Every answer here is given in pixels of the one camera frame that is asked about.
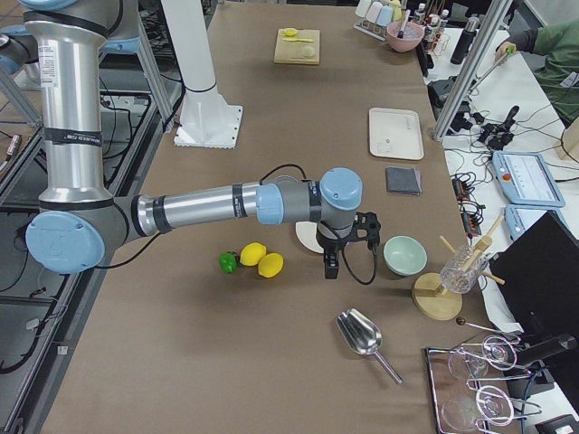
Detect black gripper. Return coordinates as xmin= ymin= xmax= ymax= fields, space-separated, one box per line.
xmin=316 ymin=212 xmax=381 ymax=279

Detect cream round plate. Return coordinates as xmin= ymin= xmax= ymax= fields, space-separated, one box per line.
xmin=295 ymin=222 xmax=324 ymax=254

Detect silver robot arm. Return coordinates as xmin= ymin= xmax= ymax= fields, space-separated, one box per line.
xmin=24 ymin=1 xmax=380 ymax=279

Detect cream rectangular tray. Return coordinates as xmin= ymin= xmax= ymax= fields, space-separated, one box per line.
xmin=368 ymin=108 xmax=424 ymax=161

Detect metal glass rack tray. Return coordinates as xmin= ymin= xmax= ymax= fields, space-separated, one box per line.
xmin=424 ymin=335 xmax=542 ymax=433

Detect white bun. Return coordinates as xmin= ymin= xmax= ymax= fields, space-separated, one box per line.
xmin=302 ymin=45 xmax=316 ymax=59

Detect mint green bowl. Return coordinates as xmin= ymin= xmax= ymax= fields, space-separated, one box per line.
xmin=383 ymin=236 xmax=428 ymax=277

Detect metal scoop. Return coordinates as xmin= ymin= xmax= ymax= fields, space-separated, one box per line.
xmin=336 ymin=307 xmax=403 ymax=385

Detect green lime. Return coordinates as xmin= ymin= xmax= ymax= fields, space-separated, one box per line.
xmin=218 ymin=251 xmax=239 ymax=274

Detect grey folded cloth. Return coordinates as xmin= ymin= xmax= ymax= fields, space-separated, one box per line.
xmin=384 ymin=166 xmax=422 ymax=195

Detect wooden glass stand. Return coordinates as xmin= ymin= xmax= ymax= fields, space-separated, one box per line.
xmin=412 ymin=214 xmax=505 ymax=320

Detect crystal glass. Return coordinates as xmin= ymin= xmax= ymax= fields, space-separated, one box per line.
xmin=440 ymin=245 xmax=489 ymax=294

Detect blue teach pendant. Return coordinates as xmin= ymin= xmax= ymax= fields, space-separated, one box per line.
xmin=491 ymin=151 xmax=565 ymax=208
xmin=504 ymin=204 xmax=566 ymax=241

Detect black monitor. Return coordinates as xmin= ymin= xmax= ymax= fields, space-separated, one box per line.
xmin=490 ymin=211 xmax=578 ymax=337

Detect wooden cutting board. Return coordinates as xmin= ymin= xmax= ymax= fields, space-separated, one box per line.
xmin=273 ymin=29 xmax=320 ymax=66

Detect yellow plastic knife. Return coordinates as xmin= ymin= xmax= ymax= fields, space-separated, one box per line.
xmin=281 ymin=36 xmax=314 ymax=43

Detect lemon slices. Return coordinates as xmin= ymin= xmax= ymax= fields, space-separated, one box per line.
xmin=279 ymin=27 xmax=298 ymax=37

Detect pink ice bowl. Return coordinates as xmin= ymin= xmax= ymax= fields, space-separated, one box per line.
xmin=386 ymin=22 xmax=424 ymax=52

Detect blue plastic cup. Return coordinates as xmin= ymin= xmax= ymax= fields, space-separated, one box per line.
xmin=376 ymin=5 xmax=394 ymax=27

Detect pink plastic cup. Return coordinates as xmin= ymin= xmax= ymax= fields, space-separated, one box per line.
xmin=365 ymin=1 xmax=384 ymax=24

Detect yellow plastic cup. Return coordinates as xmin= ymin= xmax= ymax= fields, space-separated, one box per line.
xmin=389 ymin=0 xmax=403 ymax=22

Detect white plastic cup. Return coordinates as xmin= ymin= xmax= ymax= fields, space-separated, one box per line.
xmin=355 ymin=0 xmax=373 ymax=20

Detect black bottle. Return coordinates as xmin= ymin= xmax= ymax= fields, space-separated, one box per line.
xmin=451 ymin=16 xmax=479 ymax=65

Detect person in green jacket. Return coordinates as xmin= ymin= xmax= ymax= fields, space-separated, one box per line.
xmin=495 ymin=20 xmax=578 ymax=127

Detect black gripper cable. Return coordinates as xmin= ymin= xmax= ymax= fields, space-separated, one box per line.
xmin=338 ymin=243 xmax=377 ymax=286

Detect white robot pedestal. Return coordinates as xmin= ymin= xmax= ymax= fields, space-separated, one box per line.
xmin=162 ymin=0 xmax=242 ymax=149

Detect aluminium frame post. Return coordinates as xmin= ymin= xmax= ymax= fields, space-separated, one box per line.
xmin=432 ymin=0 xmax=512 ymax=142

